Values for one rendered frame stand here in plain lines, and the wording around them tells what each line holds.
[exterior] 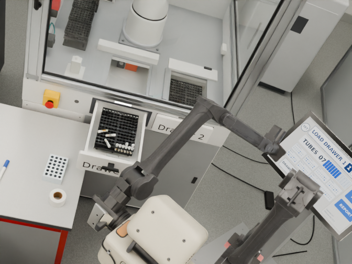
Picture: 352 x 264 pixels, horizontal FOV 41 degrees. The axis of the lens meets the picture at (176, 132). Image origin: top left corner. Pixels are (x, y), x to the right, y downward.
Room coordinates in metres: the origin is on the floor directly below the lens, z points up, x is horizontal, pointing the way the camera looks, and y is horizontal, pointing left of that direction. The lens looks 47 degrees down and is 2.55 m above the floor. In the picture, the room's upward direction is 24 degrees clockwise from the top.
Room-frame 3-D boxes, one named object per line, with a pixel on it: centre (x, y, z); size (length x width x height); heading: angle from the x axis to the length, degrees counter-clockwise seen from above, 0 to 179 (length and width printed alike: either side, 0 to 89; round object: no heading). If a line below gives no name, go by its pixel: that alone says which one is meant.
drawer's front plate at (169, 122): (1.62, -0.02, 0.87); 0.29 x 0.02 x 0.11; 105
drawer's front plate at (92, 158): (1.23, 0.20, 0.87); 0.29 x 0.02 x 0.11; 105
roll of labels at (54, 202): (1.03, 0.34, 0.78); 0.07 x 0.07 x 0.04
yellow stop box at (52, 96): (1.44, 0.60, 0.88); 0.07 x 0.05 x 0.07; 105
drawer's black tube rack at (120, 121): (1.42, 0.25, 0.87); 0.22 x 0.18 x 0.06; 15
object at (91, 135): (1.43, 0.25, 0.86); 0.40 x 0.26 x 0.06; 15
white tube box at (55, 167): (1.16, 0.42, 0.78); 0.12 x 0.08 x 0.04; 13
